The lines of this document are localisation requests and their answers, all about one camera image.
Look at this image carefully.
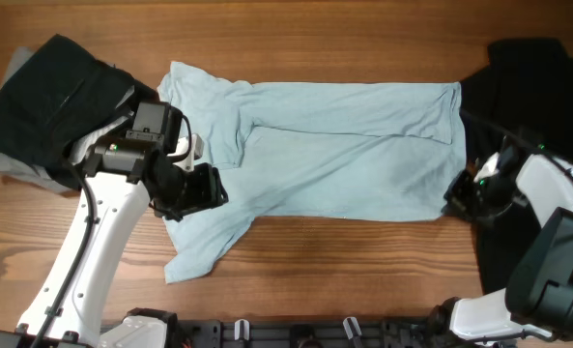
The light blue t-shirt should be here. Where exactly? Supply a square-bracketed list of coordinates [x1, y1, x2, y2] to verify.
[158, 62, 467, 283]

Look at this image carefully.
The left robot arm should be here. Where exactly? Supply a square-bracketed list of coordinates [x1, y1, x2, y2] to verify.
[0, 134, 228, 348]

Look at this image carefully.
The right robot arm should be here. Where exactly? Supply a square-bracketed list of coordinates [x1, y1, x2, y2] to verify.
[422, 147, 573, 347]

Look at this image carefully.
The black shirt at right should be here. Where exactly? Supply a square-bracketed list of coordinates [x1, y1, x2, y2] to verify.
[460, 38, 573, 293]

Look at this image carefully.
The black folded garment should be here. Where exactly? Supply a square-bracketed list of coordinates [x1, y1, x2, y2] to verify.
[0, 35, 157, 190]

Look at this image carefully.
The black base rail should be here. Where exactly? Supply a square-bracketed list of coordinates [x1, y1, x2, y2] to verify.
[97, 317, 442, 348]

